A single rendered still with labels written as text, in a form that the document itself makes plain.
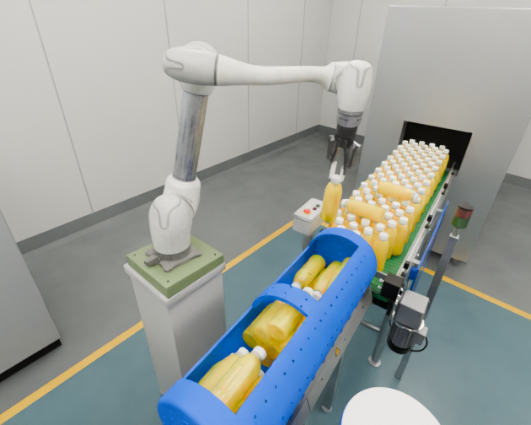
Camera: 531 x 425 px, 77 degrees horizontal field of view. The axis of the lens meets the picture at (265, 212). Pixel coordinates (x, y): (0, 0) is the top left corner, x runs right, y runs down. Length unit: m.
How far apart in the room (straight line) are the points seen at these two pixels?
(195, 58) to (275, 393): 0.99
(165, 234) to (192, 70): 0.61
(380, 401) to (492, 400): 1.59
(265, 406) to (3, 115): 2.93
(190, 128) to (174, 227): 0.40
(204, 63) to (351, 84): 0.48
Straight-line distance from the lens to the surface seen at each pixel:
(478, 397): 2.63
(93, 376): 2.54
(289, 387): 0.96
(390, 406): 1.14
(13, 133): 3.37
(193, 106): 1.38
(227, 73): 1.18
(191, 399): 0.87
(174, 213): 1.34
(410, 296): 1.72
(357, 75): 1.20
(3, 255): 2.24
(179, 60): 1.20
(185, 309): 1.52
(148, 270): 1.46
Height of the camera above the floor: 1.99
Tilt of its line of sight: 32 degrees down
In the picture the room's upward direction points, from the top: 1 degrees clockwise
